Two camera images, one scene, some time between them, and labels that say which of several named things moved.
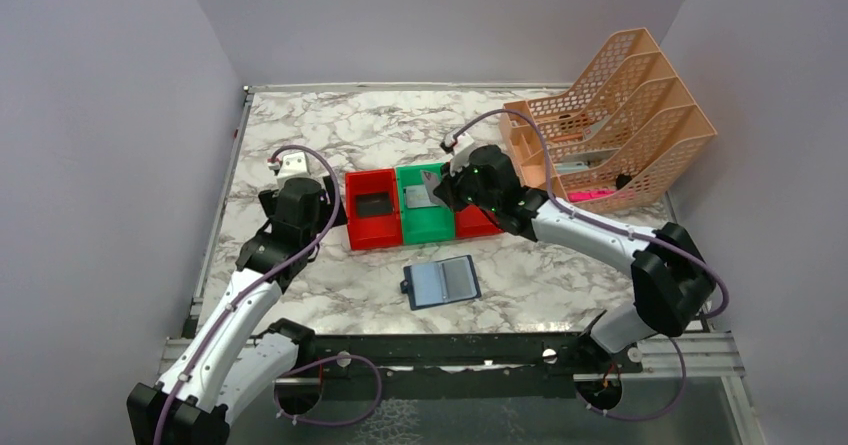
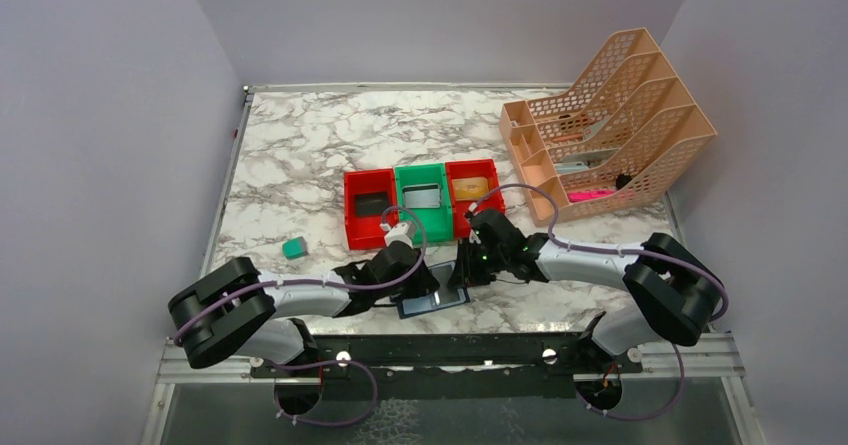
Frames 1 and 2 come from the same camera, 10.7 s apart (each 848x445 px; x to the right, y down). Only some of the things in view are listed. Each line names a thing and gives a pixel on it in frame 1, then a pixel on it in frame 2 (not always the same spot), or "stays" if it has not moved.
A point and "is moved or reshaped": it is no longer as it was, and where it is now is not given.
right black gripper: x=446 y=189 -> x=465 y=273
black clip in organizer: x=621 y=180 stays
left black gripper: x=327 y=210 -> x=423 y=278
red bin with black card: x=374 y=209 stays
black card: x=370 y=205 stays
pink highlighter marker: x=585 y=195 stays
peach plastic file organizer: x=620 y=137 stays
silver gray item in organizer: x=578 y=161 stays
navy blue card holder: x=440 y=282 is moved or reshaped
